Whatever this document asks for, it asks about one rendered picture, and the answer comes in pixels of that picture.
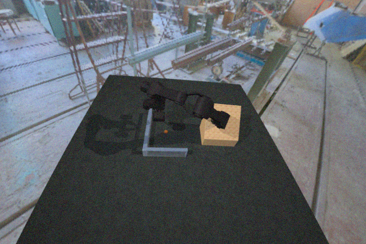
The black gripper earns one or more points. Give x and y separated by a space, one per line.
159 114

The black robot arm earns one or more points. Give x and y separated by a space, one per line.
204 107

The light blue l-shaped low wall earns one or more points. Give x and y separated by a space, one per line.
145 148

